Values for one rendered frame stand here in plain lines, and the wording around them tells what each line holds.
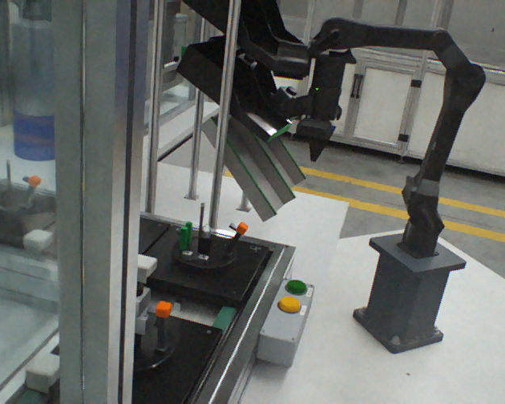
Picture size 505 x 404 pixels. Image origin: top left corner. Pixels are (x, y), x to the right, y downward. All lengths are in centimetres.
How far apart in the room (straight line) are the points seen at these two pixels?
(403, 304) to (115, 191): 103
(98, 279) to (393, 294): 101
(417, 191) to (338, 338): 36
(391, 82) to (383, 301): 395
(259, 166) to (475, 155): 386
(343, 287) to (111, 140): 125
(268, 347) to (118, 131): 88
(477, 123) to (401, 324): 401
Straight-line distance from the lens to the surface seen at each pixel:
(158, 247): 131
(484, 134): 521
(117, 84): 25
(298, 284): 122
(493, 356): 140
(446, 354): 135
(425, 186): 119
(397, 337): 129
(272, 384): 114
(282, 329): 111
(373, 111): 519
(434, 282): 126
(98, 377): 32
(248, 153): 152
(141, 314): 95
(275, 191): 153
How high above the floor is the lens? 161
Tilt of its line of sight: 24 degrees down
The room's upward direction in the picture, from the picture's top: 7 degrees clockwise
